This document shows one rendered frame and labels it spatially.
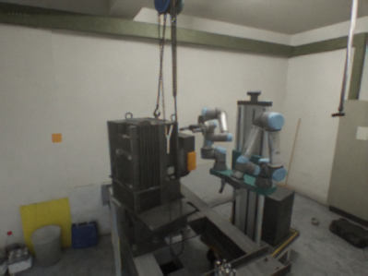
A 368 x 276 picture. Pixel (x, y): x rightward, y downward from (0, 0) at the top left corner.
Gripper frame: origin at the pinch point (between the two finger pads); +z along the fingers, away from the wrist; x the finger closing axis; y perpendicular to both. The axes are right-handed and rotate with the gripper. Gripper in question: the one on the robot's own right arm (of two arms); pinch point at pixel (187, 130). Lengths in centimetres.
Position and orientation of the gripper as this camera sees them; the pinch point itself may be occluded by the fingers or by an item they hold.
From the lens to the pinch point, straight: 153.0
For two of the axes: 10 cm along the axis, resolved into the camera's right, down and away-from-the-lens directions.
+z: -7.0, 1.8, -6.9
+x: -7.1, -1.1, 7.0
